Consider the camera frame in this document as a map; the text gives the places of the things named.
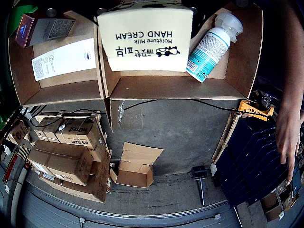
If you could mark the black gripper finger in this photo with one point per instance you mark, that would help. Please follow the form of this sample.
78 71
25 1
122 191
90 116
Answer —
213 3
90 4

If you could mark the cow print hand cream box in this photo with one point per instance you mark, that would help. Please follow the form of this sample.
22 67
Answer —
147 23

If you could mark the bare person forearm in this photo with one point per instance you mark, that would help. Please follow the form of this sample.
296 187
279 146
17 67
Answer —
294 71

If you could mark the open brown cardboard box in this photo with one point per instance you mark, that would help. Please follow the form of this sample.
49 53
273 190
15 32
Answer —
166 88
59 92

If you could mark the cardboard box with BS-52M print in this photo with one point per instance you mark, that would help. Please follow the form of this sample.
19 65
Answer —
80 135

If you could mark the small plain cardboard box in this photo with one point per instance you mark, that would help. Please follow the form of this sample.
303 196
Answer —
50 129

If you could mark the cardboard box with round logo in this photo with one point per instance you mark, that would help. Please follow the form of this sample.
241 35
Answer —
19 133

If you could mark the cardboard box with Hiper print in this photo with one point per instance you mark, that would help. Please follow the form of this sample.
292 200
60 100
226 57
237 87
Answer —
61 164

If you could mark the open flat cardboard mailer box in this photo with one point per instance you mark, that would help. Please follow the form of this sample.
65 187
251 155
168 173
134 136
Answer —
133 178

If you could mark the large brown cardboard box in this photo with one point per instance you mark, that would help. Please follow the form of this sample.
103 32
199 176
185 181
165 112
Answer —
99 185

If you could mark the small white junction box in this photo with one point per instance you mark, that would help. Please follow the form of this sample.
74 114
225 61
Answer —
217 216
82 220

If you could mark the rack of small cardboard bins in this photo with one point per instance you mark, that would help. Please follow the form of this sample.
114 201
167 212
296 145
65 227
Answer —
273 211

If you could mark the bare person hand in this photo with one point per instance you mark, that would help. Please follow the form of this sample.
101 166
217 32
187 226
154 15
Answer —
289 133

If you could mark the white and teal bottle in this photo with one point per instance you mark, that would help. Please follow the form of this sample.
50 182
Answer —
209 52

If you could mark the flat white carton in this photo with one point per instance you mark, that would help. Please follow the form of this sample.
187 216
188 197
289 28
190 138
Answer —
66 59

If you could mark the green metal shelf stand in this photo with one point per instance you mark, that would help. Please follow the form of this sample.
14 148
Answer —
21 10

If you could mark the small red brown carton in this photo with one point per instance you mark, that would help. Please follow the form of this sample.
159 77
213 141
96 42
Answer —
23 31

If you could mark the person in purple shirt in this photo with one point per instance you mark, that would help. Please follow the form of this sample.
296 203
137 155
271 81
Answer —
273 47

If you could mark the orange part with Valter print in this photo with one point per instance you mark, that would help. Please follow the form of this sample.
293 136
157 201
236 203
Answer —
249 108

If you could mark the upright wooden pallet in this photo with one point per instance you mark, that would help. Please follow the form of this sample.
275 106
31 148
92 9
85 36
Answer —
225 135

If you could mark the black yellow striped bumper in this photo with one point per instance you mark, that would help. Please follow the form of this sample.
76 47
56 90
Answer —
22 152

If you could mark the stack of dark blue bins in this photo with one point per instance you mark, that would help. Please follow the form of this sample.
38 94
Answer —
249 171

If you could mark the red bar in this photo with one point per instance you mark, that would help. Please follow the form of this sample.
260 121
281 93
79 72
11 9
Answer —
10 168

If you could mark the white pipe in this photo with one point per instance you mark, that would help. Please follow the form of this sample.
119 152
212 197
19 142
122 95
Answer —
16 202

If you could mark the light wooden slat frame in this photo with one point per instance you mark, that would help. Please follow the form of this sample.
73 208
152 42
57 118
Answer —
71 115

